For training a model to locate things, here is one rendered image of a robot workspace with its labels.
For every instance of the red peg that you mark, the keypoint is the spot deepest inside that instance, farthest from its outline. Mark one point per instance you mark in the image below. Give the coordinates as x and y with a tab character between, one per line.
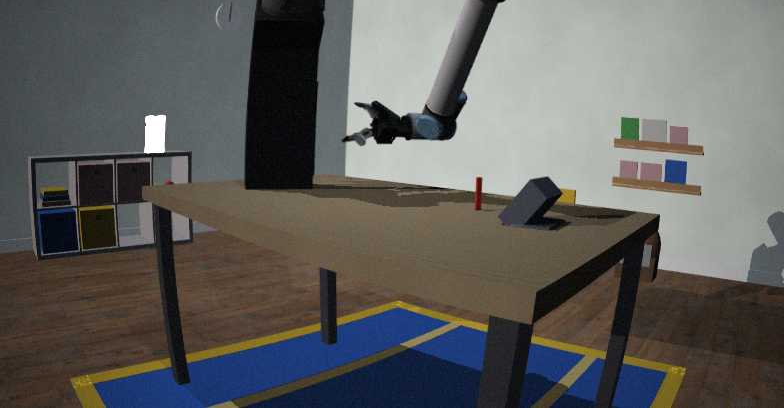
478	193

